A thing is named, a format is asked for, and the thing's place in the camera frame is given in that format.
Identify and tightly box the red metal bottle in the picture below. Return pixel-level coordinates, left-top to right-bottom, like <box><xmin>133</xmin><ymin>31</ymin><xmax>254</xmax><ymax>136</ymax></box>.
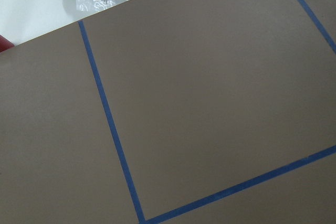
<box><xmin>0</xmin><ymin>35</ymin><xmax>14</xmax><ymax>52</ymax></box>

